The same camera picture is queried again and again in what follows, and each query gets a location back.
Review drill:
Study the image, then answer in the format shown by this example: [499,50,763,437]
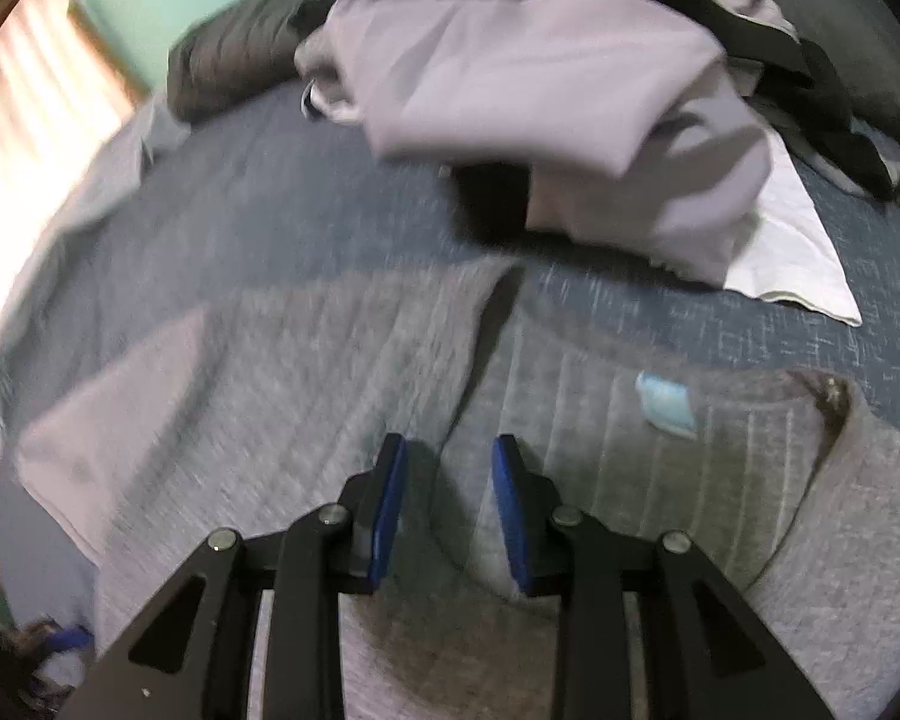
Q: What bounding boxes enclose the light blue bed sheet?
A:
[0,97,190,421]

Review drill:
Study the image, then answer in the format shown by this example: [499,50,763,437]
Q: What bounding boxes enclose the grey knit sweater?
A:
[15,255,900,720]

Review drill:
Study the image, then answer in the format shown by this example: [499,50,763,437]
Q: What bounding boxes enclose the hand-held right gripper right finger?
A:
[493,433,841,720]

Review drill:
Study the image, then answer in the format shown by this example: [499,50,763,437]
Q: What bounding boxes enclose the white garment with dark trim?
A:
[302,79,361,125]

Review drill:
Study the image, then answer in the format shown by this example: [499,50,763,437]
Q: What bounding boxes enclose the pile of clothes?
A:
[296,0,800,290]

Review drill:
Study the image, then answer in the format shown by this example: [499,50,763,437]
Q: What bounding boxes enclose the black garment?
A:
[450,0,900,241]

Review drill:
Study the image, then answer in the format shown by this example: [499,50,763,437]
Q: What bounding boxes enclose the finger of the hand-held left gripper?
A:
[46,625,95,653]

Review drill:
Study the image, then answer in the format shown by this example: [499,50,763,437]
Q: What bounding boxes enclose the blue patterned bedspread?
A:
[0,82,900,616]

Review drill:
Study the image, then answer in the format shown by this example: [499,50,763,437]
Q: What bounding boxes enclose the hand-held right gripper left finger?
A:
[60,433,410,720]

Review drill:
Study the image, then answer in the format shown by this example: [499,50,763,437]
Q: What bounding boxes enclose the white cloth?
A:
[724,127,863,327]

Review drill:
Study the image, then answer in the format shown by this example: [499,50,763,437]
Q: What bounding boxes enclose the light curtain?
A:
[0,0,147,361]

